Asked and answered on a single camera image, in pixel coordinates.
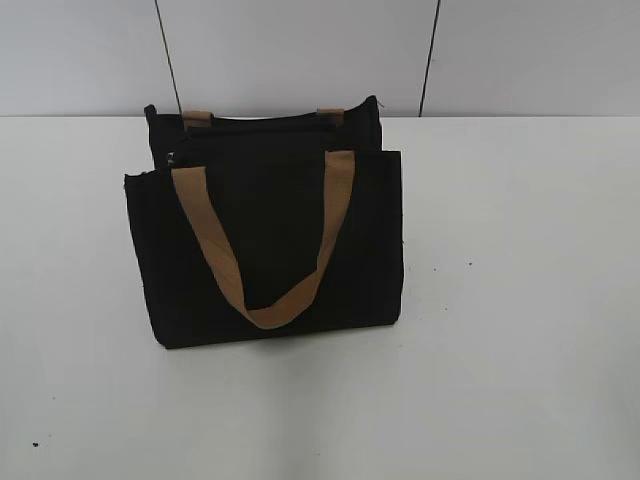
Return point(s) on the black canvas tote bag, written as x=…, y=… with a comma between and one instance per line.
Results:
x=269, y=227

